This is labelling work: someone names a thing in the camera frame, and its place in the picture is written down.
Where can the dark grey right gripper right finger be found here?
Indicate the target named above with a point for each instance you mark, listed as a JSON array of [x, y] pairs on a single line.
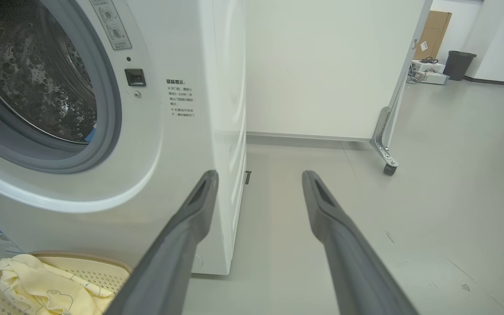
[[352, 253]]

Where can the black door latch socket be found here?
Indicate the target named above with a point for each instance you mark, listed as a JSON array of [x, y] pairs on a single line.
[[135, 77]]

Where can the white partition panel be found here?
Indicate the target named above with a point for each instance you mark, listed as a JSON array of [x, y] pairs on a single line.
[[322, 65]]

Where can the dark grey trash bin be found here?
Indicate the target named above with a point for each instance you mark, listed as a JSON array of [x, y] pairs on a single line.
[[458, 65]]

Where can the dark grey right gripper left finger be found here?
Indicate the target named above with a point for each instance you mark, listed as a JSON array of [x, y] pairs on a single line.
[[164, 253]]

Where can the grey caster bracket with wheel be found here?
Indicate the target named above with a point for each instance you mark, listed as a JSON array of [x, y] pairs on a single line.
[[383, 140]]

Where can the yellow bear-print garment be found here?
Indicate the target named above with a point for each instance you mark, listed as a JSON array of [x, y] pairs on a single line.
[[37, 284]]

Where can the blue garment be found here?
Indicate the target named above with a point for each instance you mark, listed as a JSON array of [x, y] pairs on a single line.
[[90, 134]]

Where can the cream perforated laundry basket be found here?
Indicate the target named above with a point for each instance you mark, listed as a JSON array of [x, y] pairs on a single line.
[[99, 271]]

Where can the brown cardboard box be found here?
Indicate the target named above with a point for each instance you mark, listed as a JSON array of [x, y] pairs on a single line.
[[433, 35]]

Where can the white front-load washing machine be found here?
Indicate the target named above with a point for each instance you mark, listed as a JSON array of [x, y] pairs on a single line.
[[182, 144]]

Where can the white equipment boxes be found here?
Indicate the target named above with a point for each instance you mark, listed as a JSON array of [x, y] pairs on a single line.
[[429, 72]]

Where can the grey warning sticker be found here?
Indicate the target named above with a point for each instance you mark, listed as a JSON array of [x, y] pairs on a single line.
[[111, 22]]

